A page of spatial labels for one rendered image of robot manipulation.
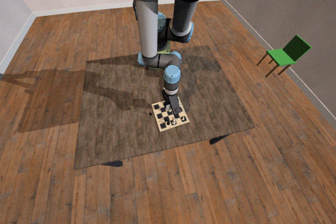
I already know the black and cream chessboard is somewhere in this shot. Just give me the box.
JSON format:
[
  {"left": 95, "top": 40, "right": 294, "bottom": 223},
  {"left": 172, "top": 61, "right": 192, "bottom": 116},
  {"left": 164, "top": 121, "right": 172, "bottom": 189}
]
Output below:
[{"left": 152, "top": 97, "right": 190, "bottom": 132}]

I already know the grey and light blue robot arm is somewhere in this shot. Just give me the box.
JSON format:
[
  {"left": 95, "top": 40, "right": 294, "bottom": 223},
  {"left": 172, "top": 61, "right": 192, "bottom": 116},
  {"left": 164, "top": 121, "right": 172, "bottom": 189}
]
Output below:
[{"left": 135, "top": 0, "right": 199, "bottom": 115}]

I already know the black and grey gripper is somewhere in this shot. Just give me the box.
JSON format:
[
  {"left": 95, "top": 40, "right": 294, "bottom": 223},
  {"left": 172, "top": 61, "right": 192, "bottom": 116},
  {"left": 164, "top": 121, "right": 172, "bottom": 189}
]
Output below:
[{"left": 162, "top": 90, "right": 176, "bottom": 110}]

